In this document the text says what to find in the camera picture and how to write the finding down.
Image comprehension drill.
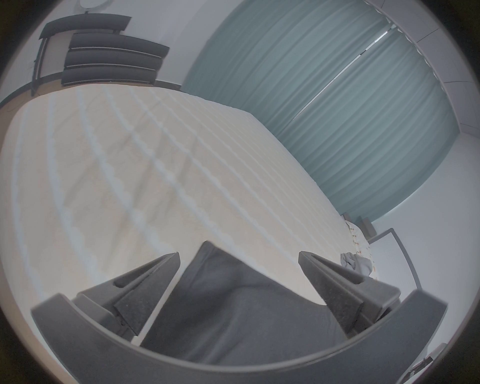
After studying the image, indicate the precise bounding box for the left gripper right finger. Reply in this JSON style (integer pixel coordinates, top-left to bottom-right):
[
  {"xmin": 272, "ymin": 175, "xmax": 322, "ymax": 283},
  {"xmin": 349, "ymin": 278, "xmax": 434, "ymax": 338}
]
[{"xmin": 298, "ymin": 251, "xmax": 402, "ymax": 335}]

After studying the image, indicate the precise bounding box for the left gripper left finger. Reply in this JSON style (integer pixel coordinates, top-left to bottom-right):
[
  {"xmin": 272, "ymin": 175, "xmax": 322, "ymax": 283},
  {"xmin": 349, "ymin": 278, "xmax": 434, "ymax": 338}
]
[{"xmin": 75, "ymin": 251, "xmax": 181, "ymax": 337}]

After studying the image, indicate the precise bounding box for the black T-shirt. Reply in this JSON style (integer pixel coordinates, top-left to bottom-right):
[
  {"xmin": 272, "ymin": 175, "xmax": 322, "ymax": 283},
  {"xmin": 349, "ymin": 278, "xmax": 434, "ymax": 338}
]
[{"xmin": 139, "ymin": 241, "xmax": 349, "ymax": 366}]

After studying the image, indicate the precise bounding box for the bed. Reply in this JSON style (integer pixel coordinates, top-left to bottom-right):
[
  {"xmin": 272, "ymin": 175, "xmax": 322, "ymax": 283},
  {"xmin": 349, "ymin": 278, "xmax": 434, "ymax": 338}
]
[{"xmin": 0, "ymin": 84, "xmax": 424, "ymax": 346}]

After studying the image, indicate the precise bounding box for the grey garment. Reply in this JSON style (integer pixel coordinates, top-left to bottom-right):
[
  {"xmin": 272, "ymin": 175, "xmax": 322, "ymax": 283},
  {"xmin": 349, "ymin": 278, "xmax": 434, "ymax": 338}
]
[{"xmin": 340, "ymin": 252, "xmax": 376, "ymax": 279}]

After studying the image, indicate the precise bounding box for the white printed pillow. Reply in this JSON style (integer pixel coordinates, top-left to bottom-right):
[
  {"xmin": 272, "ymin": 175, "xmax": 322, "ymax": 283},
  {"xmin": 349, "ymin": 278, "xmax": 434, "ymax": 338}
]
[{"xmin": 344, "ymin": 220, "xmax": 373, "ymax": 259}]

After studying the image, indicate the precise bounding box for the grey bedside table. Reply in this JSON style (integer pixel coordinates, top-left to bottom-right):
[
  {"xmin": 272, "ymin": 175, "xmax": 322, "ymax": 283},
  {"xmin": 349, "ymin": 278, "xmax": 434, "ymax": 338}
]
[{"xmin": 341, "ymin": 213, "xmax": 373, "ymax": 235}]

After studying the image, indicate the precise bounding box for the blue-green curtain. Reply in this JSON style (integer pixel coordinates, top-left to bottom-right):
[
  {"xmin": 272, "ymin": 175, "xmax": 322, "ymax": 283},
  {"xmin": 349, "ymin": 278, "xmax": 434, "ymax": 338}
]
[
  {"xmin": 181, "ymin": 0, "xmax": 394, "ymax": 122},
  {"xmin": 262, "ymin": 24, "xmax": 461, "ymax": 223}
]

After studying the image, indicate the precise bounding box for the black chest of drawers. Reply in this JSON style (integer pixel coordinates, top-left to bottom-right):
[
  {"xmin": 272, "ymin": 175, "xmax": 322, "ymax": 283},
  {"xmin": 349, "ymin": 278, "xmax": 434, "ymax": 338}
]
[{"xmin": 61, "ymin": 32, "xmax": 170, "ymax": 87}]

